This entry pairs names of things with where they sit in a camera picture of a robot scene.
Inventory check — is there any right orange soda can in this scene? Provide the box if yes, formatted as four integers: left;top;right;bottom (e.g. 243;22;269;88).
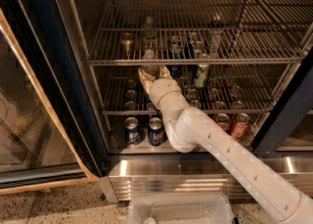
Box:
229;113;250;141

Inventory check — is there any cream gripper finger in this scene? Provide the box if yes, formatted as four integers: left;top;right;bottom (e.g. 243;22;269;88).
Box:
138;67;156;94
160;66;172;78

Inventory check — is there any middle wire shelf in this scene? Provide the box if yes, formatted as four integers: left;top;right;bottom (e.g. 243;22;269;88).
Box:
103;66;279;115

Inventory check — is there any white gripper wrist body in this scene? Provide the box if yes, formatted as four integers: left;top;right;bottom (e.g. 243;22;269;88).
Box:
149;78;182;110

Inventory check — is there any green can middle shelf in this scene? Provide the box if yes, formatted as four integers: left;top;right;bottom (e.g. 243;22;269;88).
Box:
188;31;209;88

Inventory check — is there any orange soda can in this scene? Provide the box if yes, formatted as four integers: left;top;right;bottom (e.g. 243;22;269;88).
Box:
229;113;250;141
213;113;230;132

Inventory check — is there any brown bottle middle shelf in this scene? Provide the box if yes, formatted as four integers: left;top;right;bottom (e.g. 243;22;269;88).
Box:
121;32;135;58

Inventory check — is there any left orange soda can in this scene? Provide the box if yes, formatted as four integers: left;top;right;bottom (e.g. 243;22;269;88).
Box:
213;113;230;132

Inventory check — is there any right blue Pepsi can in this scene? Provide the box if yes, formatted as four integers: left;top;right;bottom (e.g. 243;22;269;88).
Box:
148;117;164;146

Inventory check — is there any wire shelf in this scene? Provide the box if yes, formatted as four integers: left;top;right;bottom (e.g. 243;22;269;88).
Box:
103;66;279;115
87;0;312;67

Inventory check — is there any dark fridge centre mullion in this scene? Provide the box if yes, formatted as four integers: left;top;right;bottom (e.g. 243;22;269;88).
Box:
251;48;313;154

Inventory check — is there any clear plastic bin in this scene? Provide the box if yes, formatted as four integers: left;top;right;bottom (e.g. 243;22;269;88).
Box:
128;193;235;224

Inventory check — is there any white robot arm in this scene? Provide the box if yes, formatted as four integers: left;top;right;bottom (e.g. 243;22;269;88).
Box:
138;67;313;224

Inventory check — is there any blue pepsi can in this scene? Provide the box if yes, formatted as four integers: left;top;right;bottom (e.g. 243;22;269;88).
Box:
124;116;141;146
148;117;164;146

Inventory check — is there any clear water bottle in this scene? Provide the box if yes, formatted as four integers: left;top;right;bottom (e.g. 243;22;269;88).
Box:
142;49;159;77

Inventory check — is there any top wire shelf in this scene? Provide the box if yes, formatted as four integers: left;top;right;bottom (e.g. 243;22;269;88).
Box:
87;0;312;67

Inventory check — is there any left blue Pepsi can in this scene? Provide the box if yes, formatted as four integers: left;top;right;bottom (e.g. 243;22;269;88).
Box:
124;116;141;146

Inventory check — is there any stainless fridge base panel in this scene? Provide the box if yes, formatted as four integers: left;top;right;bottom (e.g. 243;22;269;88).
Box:
104;153;313;202

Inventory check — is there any blue can middle shelf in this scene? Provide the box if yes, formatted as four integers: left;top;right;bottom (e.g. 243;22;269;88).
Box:
167;35;182;77

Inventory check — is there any open glass fridge door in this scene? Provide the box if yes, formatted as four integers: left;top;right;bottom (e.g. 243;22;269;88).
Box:
0;0;107;195

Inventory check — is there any dark cola bottle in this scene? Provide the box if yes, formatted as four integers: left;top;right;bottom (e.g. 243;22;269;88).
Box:
208;13;224;58

